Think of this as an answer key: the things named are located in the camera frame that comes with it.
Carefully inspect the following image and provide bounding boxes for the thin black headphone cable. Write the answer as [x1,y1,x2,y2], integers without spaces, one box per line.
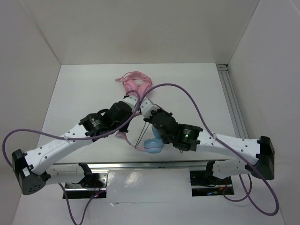
[135,120,150,148]

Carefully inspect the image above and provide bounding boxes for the blue pink cat-ear headphones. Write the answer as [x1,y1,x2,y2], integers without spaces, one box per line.
[114,126,164,154]

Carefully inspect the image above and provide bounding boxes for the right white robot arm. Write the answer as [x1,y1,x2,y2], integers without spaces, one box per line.
[142,108,275,184]

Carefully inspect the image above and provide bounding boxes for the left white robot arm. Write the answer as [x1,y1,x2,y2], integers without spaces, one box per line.
[12,98,136,195]

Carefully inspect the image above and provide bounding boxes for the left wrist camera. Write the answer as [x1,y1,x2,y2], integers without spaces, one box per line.
[122,95,139,111]

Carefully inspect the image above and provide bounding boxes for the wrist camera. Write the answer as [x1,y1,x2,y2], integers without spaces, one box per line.
[122,95,139,111]
[140,97,160,119]

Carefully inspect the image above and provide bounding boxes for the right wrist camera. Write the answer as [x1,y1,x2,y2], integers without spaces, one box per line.
[140,97,160,119]

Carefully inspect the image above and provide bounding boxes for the aluminium front rail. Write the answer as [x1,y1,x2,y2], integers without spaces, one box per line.
[53,159,230,171]

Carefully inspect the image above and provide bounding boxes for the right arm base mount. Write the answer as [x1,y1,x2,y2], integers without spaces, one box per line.
[186,160,234,196]

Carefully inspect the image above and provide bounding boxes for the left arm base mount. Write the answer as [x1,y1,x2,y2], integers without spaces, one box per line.
[62,163,108,199]

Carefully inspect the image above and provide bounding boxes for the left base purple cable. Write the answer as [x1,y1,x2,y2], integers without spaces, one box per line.
[58,182,107,225]

